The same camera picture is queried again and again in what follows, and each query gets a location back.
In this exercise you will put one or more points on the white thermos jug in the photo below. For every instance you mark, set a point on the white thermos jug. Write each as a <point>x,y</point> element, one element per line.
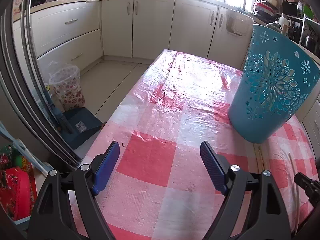
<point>284,20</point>

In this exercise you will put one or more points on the floral patterned waste bin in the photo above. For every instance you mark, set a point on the floral patterned waste bin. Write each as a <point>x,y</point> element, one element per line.
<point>66,86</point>

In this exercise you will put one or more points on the white hanging trash bin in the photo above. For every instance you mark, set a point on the white hanging trash bin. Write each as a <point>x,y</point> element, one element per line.
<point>238,23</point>

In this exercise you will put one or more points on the teal perforated plastic basket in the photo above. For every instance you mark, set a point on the teal perforated plastic basket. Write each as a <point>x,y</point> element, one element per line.
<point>277,78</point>

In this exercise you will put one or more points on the blue dustpan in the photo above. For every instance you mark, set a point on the blue dustpan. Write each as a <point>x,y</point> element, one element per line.
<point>76,125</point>

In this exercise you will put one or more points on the wooden stick on table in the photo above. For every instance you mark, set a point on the wooden stick on table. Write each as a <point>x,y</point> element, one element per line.
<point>295,184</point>

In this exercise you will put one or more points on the red white checkered tablecloth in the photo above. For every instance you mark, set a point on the red white checkered tablecloth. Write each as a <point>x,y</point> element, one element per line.
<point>160,188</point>

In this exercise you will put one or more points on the red floral bag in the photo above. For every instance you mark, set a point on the red floral bag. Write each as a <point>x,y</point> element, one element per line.
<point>15,193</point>

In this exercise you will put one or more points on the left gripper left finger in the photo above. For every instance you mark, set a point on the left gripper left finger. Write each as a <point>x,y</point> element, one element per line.
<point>103,166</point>

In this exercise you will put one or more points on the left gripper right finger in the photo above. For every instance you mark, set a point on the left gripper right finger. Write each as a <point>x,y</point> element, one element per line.
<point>217,167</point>

